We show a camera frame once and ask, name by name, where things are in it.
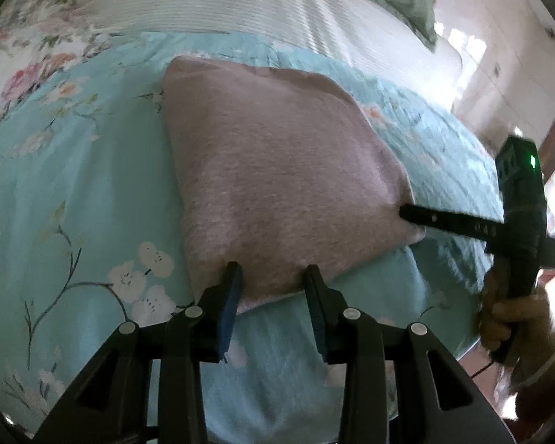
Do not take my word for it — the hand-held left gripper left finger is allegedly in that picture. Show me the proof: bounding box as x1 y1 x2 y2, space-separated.
32 261 244 444

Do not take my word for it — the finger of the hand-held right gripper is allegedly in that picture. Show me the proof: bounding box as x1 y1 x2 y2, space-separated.
399 203 507 243

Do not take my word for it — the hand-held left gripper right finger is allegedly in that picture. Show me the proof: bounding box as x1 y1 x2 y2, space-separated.
304 265 514 444

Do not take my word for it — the mauve fuzzy sweater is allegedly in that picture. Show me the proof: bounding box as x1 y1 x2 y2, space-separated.
161 54 426 315

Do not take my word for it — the person's right forearm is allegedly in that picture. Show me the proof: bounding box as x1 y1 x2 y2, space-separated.
509 328 555 421

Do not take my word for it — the person's right hand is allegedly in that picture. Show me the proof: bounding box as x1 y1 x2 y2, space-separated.
478 263 555 361

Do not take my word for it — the light blue floral quilt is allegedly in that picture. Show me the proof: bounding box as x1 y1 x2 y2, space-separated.
0 30 509 444

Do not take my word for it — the white striped pillow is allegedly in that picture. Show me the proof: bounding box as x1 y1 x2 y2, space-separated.
62 0 463 112

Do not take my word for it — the white floral cloth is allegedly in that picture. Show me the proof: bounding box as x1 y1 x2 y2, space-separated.
0 0 116 135

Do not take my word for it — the black cable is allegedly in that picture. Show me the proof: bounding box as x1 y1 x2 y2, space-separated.
469 356 499 380

